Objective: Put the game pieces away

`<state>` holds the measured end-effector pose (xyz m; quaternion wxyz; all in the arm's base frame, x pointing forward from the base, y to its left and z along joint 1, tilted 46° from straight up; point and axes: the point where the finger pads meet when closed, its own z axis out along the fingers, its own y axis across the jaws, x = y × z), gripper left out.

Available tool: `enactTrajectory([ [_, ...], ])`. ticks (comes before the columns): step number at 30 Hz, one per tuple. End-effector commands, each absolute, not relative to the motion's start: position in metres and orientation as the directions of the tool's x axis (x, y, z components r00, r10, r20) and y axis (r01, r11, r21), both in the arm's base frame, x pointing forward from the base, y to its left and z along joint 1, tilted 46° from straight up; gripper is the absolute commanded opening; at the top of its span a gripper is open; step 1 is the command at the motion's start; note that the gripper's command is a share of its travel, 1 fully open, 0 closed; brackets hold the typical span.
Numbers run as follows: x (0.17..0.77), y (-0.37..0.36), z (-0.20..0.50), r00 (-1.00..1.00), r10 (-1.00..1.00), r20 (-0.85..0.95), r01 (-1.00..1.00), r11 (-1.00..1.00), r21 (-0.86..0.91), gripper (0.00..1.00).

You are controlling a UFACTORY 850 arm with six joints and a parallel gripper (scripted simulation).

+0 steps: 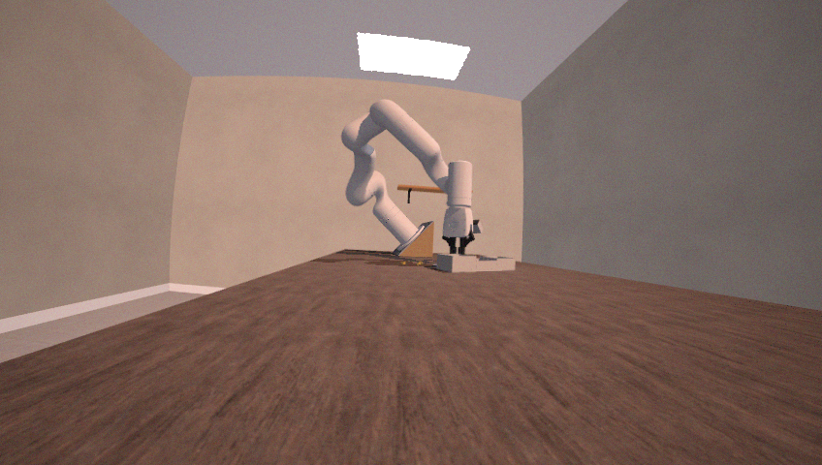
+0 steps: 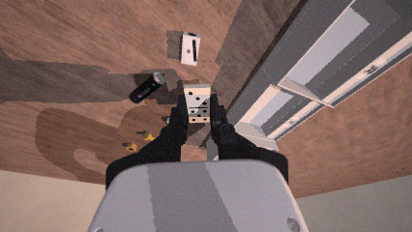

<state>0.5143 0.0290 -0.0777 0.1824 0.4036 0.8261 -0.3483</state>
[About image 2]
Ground black battery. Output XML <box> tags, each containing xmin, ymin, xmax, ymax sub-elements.
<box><xmin>129</xmin><ymin>72</ymin><xmax>165</xmax><ymax>103</ymax></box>

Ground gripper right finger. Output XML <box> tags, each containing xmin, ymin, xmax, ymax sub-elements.
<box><xmin>210</xmin><ymin>94</ymin><xmax>288</xmax><ymax>184</ymax></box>

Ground white domino with black pips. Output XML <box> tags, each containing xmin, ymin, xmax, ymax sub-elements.
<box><xmin>184</xmin><ymin>84</ymin><xmax>210</xmax><ymax>123</ymax></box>

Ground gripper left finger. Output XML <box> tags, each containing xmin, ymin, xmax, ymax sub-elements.
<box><xmin>105</xmin><ymin>95</ymin><xmax>189</xmax><ymax>191</ymax></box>

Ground yellow bolt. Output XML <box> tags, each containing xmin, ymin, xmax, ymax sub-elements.
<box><xmin>143</xmin><ymin>131</ymin><xmax>156</xmax><ymax>141</ymax></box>

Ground yellow hex nut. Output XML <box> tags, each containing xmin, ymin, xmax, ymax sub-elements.
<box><xmin>127</xmin><ymin>143</ymin><xmax>137</xmax><ymax>152</ymax></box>

